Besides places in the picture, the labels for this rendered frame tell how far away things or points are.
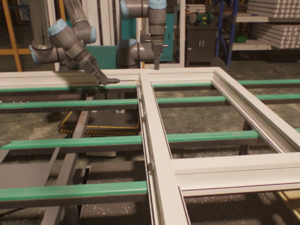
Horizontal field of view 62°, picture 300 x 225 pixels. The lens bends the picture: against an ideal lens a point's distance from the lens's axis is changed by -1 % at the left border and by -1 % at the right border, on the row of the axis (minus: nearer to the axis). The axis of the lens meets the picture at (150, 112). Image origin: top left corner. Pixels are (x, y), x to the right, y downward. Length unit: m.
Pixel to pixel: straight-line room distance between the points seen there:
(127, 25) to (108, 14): 2.81
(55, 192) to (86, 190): 0.08
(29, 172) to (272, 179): 0.68
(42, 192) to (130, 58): 1.40
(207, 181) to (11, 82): 1.18
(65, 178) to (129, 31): 4.33
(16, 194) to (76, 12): 1.00
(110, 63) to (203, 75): 0.93
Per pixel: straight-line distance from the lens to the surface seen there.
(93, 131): 2.10
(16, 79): 1.53
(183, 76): 1.44
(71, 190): 0.71
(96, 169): 1.21
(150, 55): 1.94
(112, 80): 1.27
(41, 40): 1.97
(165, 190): 0.58
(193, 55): 4.96
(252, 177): 0.72
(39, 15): 1.88
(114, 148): 0.89
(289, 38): 5.29
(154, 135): 0.77
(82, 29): 1.37
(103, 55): 2.13
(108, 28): 2.17
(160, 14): 1.33
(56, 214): 0.72
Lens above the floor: 1.33
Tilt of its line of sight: 26 degrees down
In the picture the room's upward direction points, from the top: straight up
